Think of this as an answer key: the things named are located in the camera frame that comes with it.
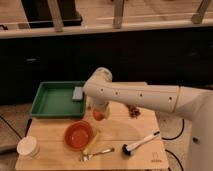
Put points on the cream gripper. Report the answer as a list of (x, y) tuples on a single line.
[(101, 107)]

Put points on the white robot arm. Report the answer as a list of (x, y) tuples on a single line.
[(193, 104)]

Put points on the white paper cup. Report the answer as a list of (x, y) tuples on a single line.
[(28, 146)]

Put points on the yellow stick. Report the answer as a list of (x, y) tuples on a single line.
[(89, 148)]

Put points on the grey sponge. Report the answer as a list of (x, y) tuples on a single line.
[(77, 94)]

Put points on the dried red chili bunch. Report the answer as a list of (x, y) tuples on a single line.
[(134, 112)]

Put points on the orange bowl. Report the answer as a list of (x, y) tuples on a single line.
[(78, 135)]

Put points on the black white dish brush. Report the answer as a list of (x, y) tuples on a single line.
[(128, 149)]

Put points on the green plastic tray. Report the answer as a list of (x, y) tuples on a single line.
[(54, 99)]

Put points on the metal spoon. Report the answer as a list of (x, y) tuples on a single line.
[(86, 157)]

